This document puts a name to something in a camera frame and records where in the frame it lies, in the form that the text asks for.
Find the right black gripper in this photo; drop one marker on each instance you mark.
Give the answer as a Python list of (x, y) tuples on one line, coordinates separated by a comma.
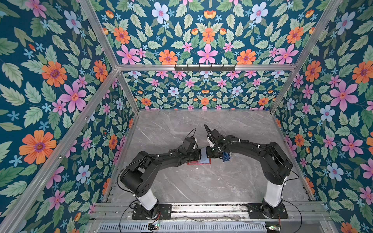
[(209, 155)]

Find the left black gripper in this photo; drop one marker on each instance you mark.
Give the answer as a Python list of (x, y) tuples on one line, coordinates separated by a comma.
[(198, 154)]

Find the red leather card holder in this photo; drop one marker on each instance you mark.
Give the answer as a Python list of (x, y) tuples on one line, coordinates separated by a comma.
[(196, 162)]

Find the blue VIP card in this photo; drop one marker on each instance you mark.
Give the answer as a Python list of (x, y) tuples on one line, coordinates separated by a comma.
[(204, 158)]

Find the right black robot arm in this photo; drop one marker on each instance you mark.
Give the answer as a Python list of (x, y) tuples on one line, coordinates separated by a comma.
[(275, 164)]

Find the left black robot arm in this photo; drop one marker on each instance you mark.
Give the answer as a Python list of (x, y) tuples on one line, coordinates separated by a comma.
[(139, 176)]

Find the blue card tray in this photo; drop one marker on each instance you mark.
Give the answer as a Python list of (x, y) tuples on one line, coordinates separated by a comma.
[(226, 157)]

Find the black hook rack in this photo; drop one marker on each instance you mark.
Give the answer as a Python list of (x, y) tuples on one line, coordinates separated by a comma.
[(198, 68)]

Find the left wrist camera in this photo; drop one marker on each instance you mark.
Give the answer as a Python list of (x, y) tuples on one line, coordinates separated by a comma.
[(190, 143)]

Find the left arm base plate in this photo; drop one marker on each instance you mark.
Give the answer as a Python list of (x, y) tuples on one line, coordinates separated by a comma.
[(159, 212)]

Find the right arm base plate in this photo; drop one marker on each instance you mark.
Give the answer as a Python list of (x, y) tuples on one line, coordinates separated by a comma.
[(259, 211)]

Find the white vented cable duct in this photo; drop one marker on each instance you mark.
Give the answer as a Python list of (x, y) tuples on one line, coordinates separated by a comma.
[(182, 227)]

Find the aluminium mounting rail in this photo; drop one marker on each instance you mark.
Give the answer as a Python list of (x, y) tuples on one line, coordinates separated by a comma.
[(308, 211)]

